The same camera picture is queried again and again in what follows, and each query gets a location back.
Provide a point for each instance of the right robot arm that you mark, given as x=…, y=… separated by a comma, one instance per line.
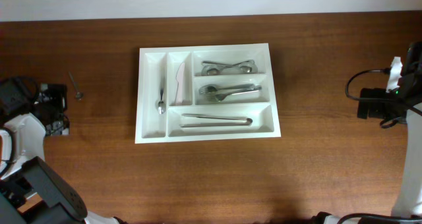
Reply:
x=398, y=104

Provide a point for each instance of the metal fork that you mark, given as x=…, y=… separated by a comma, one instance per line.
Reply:
x=211, y=88
x=220, y=97

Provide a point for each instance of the metal tweezers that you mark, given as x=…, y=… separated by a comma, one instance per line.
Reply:
x=214, y=120

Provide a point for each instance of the small metal teaspoon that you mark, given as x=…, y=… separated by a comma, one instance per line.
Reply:
x=161, y=106
x=78, y=94

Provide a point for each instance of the white plastic cutlery tray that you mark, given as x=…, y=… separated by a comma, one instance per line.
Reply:
x=224, y=65

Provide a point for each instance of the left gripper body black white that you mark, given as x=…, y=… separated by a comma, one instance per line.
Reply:
x=56, y=99

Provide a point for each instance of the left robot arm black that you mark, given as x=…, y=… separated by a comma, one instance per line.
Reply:
x=31, y=191

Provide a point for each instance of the large metal spoon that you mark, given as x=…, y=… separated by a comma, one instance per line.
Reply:
x=211, y=70
x=245, y=67

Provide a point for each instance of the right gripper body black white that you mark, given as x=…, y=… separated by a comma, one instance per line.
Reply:
x=380, y=110

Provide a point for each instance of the white plastic knife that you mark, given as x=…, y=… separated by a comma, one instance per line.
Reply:
x=180, y=84

